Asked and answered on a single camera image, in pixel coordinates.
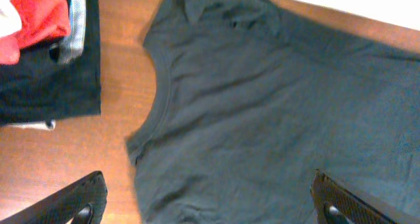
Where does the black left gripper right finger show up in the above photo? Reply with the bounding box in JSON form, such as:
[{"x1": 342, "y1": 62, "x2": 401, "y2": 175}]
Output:
[{"x1": 310, "y1": 169, "x2": 419, "y2": 224}]

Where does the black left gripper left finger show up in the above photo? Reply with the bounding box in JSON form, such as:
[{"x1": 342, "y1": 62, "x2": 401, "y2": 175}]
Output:
[{"x1": 1, "y1": 171, "x2": 108, "y2": 224}]

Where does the black Nike t-shirt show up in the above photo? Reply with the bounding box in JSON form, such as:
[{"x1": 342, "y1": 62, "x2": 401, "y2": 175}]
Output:
[{"x1": 127, "y1": 0, "x2": 419, "y2": 223}]

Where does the grey-green folded garment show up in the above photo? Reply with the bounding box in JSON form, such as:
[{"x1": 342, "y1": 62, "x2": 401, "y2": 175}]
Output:
[{"x1": 3, "y1": 120, "x2": 56, "y2": 131}]

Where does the black folded garment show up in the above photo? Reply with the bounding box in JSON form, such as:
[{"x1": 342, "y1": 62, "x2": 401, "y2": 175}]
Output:
[{"x1": 1, "y1": 0, "x2": 101, "y2": 125}]

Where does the red folded garment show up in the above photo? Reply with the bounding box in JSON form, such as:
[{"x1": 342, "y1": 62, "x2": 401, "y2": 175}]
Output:
[{"x1": 1, "y1": 0, "x2": 71, "y2": 65}]

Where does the white crumpled garment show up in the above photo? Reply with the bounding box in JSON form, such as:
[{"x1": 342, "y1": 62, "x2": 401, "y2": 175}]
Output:
[{"x1": 1, "y1": 0, "x2": 22, "y2": 37}]

